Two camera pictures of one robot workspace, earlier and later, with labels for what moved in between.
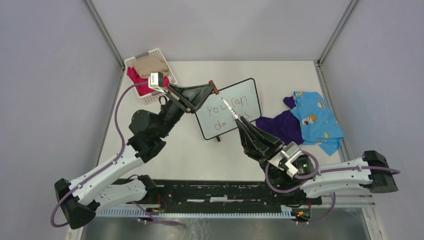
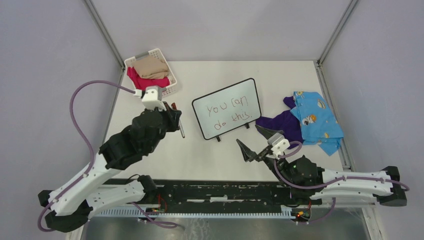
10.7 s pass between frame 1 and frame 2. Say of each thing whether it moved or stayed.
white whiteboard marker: moved
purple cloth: stayed
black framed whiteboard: stayed
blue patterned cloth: stayed
